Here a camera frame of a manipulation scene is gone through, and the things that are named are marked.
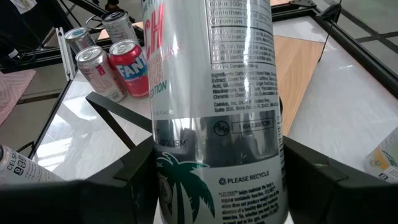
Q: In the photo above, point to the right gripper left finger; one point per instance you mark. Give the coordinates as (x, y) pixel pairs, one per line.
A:
(77, 205)

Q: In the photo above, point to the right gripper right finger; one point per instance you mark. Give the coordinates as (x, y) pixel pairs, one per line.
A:
(342, 205)

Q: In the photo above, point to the Celsius Tropical Vibe can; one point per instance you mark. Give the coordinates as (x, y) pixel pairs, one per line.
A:
(21, 169)

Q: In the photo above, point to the pink mat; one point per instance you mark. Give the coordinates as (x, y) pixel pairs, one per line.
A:
(12, 90)

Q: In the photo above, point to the silver can with red print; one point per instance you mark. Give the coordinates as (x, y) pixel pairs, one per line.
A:
(99, 74)

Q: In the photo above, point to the red Fanta strawberry can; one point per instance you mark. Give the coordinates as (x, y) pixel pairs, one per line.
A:
(132, 70)

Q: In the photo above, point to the blue silver Red Bull can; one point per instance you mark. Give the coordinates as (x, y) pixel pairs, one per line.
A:
(79, 39)

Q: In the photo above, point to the white paper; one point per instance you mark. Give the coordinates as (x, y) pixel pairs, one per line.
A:
(23, 4)

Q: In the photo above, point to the long silver frame bracket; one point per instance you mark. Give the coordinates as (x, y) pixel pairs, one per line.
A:
(66, 53)

